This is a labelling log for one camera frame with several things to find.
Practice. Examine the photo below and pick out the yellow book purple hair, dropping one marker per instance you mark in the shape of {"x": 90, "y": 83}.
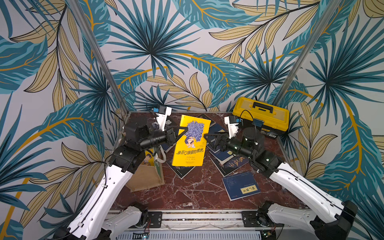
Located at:
{"x": 190, "y": 148}

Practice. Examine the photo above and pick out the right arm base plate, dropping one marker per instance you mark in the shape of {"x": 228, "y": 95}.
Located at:
{"x": 252, "y": 219}

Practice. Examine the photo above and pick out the blue book front right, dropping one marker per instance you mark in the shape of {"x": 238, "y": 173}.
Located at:
{"x": 240, "y": 186}

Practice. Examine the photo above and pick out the blue book lower stack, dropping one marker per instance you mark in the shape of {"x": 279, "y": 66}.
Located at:
{"x": 222, "y": 157}

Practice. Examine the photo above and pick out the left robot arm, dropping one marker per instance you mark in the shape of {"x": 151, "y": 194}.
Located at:
{"x": 91, "y": 223}

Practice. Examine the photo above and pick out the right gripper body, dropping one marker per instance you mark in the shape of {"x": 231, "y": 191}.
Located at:
{"x": 222, "y": 141}

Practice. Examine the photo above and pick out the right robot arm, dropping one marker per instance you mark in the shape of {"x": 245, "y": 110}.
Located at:
{"x": 327, "y": 217}

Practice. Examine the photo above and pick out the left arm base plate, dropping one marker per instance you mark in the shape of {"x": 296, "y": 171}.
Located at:
{"x": 152, "y": 220}

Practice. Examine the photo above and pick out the green burlap Christmas bag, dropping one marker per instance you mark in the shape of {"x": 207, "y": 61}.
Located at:
{"x": 147, "y": 177}

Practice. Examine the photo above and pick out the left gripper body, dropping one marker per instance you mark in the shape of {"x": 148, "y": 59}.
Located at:
{"x": 156, "y": 138}

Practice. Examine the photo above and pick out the yellow black toolbox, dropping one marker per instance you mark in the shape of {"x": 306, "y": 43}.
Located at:
{"x": 272, "y": 121}

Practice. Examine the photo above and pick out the blue book stack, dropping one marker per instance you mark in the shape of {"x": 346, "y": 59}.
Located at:
{"x": 216, "y": 128}
{"x": 222, "y": 157}

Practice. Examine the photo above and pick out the yellow book with couple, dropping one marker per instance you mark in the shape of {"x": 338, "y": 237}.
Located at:
{"x": 149, "y": 159}

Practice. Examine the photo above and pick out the brown cover book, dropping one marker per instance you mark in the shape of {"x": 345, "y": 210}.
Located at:
{"x": 206, "y": 117}

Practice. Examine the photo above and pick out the dark guiguzi book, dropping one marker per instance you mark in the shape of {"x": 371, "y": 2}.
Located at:
{"x": 231, "y": 166}
{"x": 181, "y": 172}

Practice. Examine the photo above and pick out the blue book top stack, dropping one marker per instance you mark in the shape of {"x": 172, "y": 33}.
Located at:
{"x": 216, "y": 128}

